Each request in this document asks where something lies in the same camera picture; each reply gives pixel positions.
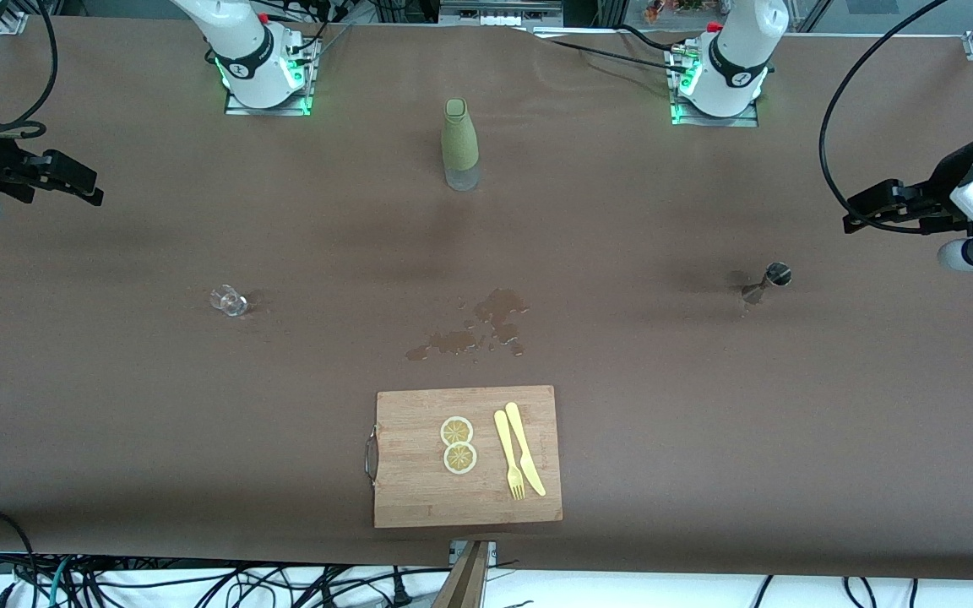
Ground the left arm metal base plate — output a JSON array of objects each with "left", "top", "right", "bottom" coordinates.
[{"left": 668, "top": 42, "right": 762, "bottom": 128}]

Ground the yellow plastic fork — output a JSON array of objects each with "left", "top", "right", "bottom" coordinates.
[{"left": 493, "top": 410, "right": 526, "bottom": 501}]

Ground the grey metal box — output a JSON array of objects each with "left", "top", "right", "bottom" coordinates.
[{"left": 438, "top": 0, "right": 564, "bottom": 30}]

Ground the bamboo cutting board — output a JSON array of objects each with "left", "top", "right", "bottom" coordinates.
[{"left": 365, "top": 385, "right": 564, "bottom": 529}]

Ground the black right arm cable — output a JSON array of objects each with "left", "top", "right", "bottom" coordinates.
[{"left": 0, "top": 0, "right": 59, "bottom": 157}]

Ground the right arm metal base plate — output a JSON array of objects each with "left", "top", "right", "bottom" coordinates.
[{"left": 224, "top": 38, "right": 319, "bottom": 117}]

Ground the teal floor cable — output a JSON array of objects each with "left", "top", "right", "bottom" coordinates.
[{"left": 47, "top": 557, "right": 75, "bottom": 608}]

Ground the metal double jigger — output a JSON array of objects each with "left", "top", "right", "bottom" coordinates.
[{"left": 741, "top": 262, "right": 792, "bottom": 305}]

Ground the wooden post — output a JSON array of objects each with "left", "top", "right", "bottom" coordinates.
[{"left": 432, "top": 540, "right": 492, "bottom": 608}]

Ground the small clear glass cup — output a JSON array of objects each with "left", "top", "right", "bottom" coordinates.
[{"left": 209, "top": 285, "right": 249, "bottom": 318}]

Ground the green sleeved glass bottle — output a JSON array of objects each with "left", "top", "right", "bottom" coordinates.
[{"left": 441, "top": 98, "right": 481, "bottom": 193}]

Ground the black cable across table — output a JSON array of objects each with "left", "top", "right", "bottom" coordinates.
[{"left": 537, "top": 24, "right": 694, "bottom": 75}]

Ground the small metal bracket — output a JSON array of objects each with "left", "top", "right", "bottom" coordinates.
[{"left": 449, "top": 540, "right": 497, "bottom": 568}]

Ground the yellow plastic knife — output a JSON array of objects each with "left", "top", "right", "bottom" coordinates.
[{"left": 504, "top": 402, "right": 547, "bottom": 497}]

